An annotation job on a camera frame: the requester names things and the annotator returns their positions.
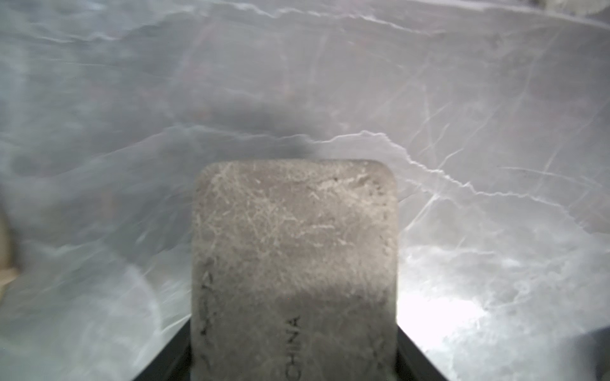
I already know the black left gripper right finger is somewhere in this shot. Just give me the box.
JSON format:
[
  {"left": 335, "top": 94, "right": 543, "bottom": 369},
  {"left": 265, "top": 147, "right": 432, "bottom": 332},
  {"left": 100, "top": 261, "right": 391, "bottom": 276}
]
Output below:
[{"left": 395, "top": 327, "right": 447, "bottom": 381}]

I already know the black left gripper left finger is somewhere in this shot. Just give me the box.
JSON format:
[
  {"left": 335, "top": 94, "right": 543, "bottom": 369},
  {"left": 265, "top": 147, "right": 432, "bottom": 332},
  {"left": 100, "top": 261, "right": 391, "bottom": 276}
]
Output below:
[{"left": 133, "top": 319, "right": 192, "bottom": 381}]

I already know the mint case with black glasses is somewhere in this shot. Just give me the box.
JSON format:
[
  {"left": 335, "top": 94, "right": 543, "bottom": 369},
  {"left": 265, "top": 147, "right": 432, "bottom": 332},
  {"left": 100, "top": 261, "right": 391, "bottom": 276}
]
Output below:
[{"left": 191, "top": 160, "right": 398, "bottom": 380}]

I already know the cream round alarm clock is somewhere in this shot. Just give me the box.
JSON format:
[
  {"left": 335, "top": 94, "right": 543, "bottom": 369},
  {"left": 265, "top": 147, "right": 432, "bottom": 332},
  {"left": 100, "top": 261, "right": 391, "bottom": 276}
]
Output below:
[{"left": 0, "top": 213, "right": 20, "bottom": 299}]

